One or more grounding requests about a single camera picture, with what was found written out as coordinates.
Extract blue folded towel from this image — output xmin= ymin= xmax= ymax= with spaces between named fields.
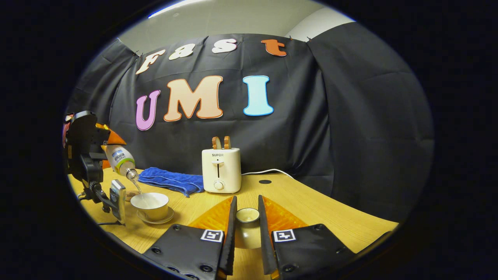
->
xmin=138 ymin=167 xmax=205 ymax=198

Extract cream teacup lid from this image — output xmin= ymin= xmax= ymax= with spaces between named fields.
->
xmin=235 ymin=207 xmax=262 ymax=249

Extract white toaster cable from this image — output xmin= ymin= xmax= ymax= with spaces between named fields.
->
xmin=241 ymin=168 xmax=295 ymax=179

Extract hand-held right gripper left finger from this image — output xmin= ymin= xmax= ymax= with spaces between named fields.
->
xmin=142 ymin=196 xmax=238 ymax=280

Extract clear water bottle white label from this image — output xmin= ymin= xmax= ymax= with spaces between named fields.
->
xmin=104 ymin=145 xmax=139 ymax=180

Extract white toaster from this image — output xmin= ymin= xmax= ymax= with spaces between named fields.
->
xmin=202 ymin=148 xmax=242 ymax=194

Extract cream ceramic teacup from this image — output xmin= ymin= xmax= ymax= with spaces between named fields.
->
xmin=130 ymin=192 xmax=170 ymax=221

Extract black backdrop cloth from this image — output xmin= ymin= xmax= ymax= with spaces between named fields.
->
xmin=66 ymin=33 xmax=434 ymax=222

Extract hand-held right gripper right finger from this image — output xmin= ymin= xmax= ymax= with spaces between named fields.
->
xmin=258 ymin=195 xmax=355 ymax=280

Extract cream ceramic saucer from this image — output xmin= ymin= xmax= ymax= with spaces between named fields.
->
xmin=136 ymin=206 xmax=175 ymax=225

